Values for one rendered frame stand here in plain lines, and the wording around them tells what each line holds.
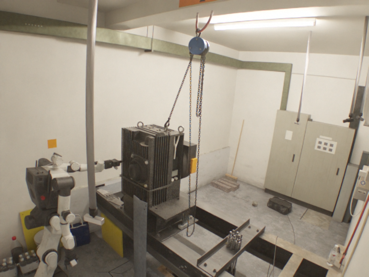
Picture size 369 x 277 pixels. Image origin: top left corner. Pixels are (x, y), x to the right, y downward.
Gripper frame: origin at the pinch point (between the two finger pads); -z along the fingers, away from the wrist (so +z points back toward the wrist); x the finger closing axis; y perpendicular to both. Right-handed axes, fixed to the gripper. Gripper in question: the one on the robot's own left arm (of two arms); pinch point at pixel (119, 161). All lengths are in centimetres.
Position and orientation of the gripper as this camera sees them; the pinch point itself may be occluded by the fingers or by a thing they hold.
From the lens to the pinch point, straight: 252.0
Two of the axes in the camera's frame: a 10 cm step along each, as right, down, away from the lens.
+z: -6.7, 1.3, -7.3
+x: -7.4, -2.2, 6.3
